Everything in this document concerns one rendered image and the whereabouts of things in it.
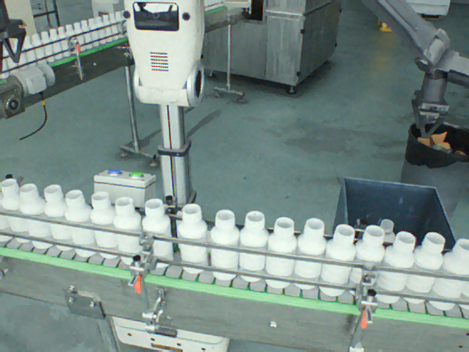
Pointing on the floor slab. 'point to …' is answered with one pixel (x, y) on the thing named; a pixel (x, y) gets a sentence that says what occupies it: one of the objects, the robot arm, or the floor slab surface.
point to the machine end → (277, 41)
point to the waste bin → (439, 163)
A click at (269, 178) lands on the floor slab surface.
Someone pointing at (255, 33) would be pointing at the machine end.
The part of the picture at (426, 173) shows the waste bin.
